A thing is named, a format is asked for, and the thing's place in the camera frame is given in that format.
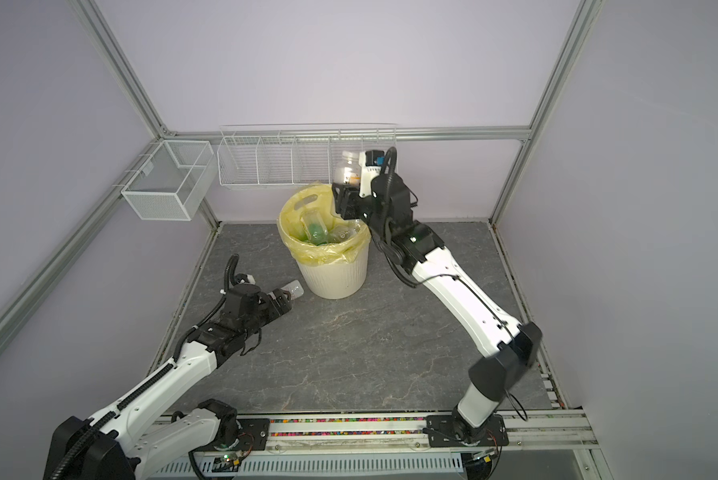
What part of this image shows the clear bottle orange label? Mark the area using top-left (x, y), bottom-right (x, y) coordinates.
top-left (332, 151), bottom-right (362, 187)

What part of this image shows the long white wire basket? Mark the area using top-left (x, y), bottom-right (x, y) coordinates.
top-left (216, 123), bottom-right (397, 188)

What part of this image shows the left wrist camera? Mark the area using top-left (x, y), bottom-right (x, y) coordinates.
top-left (231, 273), bottom-right (256, 286)

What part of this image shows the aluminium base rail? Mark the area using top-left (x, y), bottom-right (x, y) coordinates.
top-left (109, 409), bottom-right (612, 479)

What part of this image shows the yellow bin liner bag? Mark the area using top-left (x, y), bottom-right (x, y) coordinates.
top-left (277, 183), bottom-right (371, 266)

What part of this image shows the small bottle blue label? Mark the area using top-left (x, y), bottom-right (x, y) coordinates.
top-left (330, 223), bottom-right (361, 243)

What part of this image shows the clear bottle red cap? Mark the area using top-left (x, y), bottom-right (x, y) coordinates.
top-left (281, 280), bottom-right (305, 301)

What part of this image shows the white plastic bin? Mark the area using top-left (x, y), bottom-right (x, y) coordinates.
top-left (297, 244), bottom-right (369, 300)

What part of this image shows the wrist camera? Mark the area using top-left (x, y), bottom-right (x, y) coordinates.
top-left (231, 273), bottom-right (256, 286)
top-left (359, 150), bottom-right (386, 198)

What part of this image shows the clear bottle green cap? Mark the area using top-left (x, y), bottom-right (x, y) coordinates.
top-left (301, 208), bottom-right (330, 246)

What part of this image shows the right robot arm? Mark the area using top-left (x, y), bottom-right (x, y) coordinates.
top-left (332, 173), bottom-right (542, 445)

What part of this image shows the small white mesh basket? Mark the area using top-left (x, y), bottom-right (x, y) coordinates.
top-left (122, 140), bottom-right (218, 221)

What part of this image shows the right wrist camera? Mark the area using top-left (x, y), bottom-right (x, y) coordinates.
top-left (359, 150), bottom-right (386, 198)

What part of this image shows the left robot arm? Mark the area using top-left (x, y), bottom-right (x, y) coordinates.
top-left (43, 280), bottom-right (304, 479)

